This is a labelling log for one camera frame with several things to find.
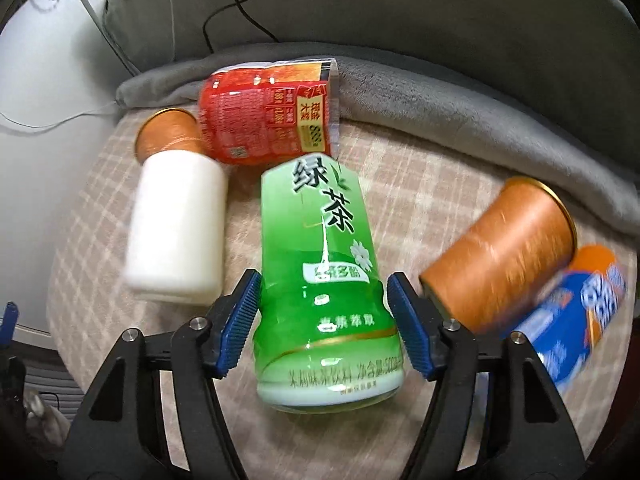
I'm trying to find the white plastic cup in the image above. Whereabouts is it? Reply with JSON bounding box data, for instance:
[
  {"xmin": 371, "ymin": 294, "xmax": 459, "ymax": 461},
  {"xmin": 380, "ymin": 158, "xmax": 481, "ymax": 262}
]
[{"xmin": 124, "ymin": 150, "xmax": 228, "ymax": 307}]

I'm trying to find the orange paper cup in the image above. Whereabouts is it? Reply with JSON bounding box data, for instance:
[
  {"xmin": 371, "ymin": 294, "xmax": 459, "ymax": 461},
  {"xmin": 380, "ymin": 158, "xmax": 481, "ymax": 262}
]
[
  {"xmin": 420, "ymin": 177, "xmax": 578, "ymax": 334},
  {"xmin": 134, "ymin": 107, "xmax": 206, "ymax": 165}
]

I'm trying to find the grey blanket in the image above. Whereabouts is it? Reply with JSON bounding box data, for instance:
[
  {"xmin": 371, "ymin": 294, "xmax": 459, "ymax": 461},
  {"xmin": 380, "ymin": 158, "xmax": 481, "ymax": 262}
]
[{"xmin": 102, "ymin": 0, "xmax": 640, "ymax": 238}]

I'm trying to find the blue bottle cup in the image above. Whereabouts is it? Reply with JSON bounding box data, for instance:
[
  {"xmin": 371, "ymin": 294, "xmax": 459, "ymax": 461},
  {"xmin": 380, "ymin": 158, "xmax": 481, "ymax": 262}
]
[{"xmin": 515, "ymin": 245, "xmax": 626, "ymax": 392}]

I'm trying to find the green tea bottle cup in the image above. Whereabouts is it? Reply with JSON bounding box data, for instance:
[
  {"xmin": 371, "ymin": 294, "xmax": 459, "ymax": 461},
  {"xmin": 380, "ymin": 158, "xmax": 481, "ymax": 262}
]
[{"xmin": 253, "ymin": 154, "xmax": 405, "ymax": 413}]

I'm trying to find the white cable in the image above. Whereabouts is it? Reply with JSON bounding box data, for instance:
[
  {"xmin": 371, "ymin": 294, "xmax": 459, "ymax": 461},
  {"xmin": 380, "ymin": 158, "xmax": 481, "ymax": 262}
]
[{"xmin": 0, "ymin": 0, "xmax": 177, "ymax": 134}]

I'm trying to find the plaid beige tablecloth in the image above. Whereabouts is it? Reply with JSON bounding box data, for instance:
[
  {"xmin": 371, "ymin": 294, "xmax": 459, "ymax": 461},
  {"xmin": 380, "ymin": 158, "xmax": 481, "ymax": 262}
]
[{"xmin": 47, "ymin": 110, "xmax": 634, "ymax": 479}]

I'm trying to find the orange paper cup left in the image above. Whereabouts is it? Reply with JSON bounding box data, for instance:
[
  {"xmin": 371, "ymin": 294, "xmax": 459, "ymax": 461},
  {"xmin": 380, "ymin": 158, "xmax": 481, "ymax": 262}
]
[{"xmin": 134, "ymin": 107, "xmax": 206, "ymax": 165}]

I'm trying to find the orange paper cup right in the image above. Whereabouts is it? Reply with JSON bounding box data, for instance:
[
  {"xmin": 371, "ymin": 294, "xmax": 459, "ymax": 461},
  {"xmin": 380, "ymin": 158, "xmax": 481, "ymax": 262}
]
[{"xmin": 420, "ymin": 177, "xmax": 578, "ymax": 334}]

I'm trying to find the black power cable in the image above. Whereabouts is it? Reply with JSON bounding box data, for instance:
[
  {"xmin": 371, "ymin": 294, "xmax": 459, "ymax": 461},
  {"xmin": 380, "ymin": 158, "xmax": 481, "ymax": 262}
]
[{"xmin": 202, "ymin": 0, "xmax": 281, "ymax": 56}]

